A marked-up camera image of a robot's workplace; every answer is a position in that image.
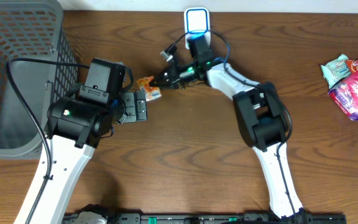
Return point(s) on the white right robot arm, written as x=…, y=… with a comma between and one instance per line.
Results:
x=263, y=120

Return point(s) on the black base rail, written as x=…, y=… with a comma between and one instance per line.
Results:
x=98, y=214

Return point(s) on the orange tissue pack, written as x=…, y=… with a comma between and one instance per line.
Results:
x=151, y=92

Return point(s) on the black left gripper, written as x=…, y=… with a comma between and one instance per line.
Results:
x=140, y=104

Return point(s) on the red purple snack bag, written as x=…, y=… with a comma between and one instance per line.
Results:
x=345, y=95

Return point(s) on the teal snack packet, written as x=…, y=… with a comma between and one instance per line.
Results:
x=335, y=70

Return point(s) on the grey plastic mesh basket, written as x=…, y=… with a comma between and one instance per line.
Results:
x=33, y=39

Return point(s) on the white barcode scanner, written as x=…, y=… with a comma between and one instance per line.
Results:
x=196, y=21

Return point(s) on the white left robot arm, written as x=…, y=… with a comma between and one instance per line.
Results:
x=73, y=132

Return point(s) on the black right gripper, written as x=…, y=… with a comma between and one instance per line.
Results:
x=174, y=78

